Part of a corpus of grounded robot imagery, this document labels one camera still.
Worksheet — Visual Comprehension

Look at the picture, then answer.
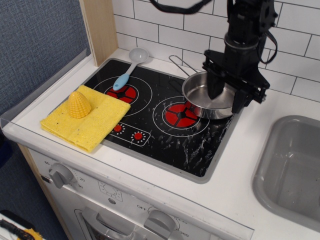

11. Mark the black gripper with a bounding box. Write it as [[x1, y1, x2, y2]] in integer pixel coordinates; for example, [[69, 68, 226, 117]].
[[203, 42, 270, 114]]

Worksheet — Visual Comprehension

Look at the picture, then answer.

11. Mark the stainless steel pot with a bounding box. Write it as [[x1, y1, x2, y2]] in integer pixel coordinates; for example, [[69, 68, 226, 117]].
[[182, 70, 235, 120]]

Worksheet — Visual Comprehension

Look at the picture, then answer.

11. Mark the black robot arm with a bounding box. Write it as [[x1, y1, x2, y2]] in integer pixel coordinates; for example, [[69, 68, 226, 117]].
[[203, 0, 278, 114]]

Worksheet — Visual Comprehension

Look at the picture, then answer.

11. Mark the black toy stovetop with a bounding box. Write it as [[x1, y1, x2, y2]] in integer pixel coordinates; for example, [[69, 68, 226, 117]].
[[84, 58, 238, 184]]

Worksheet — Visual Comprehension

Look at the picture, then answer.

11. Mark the grey sink basin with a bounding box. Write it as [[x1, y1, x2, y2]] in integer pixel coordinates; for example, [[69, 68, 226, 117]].
[[252, 115, 320, 232]]

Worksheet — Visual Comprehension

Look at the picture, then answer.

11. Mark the grey right oven knob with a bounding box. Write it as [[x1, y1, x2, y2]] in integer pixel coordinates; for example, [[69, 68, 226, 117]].
[[143, 210, 176, 240]]

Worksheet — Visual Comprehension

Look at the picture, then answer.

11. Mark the grey oven knob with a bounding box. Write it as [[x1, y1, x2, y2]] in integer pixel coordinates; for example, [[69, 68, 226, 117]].
[[143, 210, 176, 240], [48, 163, 74, 189]]

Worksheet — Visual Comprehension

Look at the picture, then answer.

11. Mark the yellow folded cloth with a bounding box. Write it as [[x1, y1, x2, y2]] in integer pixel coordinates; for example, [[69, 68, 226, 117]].
[[40, 85, 131, 153]]

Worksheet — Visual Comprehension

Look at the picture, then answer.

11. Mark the yellow toy corn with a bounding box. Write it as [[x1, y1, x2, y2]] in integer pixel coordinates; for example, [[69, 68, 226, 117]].
[[67, 91, 92, 119]]

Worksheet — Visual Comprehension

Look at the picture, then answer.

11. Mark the white toy oven front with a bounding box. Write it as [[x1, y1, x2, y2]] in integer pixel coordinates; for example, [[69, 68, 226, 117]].
[[30, 150, 254, 240]]

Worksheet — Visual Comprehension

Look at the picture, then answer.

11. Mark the grey left oven knob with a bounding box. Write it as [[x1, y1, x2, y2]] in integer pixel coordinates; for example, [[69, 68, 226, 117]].
[[48, 163, 74, 189]]

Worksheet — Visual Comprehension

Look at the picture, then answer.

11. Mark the yellow black object bottom left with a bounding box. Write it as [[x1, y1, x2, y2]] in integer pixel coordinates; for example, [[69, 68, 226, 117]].
[[0, 219, 43, 240]]

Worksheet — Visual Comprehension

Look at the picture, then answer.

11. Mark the black braided cable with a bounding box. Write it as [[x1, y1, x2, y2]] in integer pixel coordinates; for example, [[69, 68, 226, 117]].
[[149, 0, 213, 15]]

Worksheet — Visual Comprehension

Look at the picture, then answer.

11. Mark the white spoon blue handle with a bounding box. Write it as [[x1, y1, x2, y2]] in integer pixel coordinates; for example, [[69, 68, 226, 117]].
[[112, 47, 149, 91]]

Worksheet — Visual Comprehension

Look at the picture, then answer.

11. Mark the wooden side post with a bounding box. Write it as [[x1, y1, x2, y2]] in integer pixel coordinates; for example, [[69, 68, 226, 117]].
[[79, 0, 118, 67]]

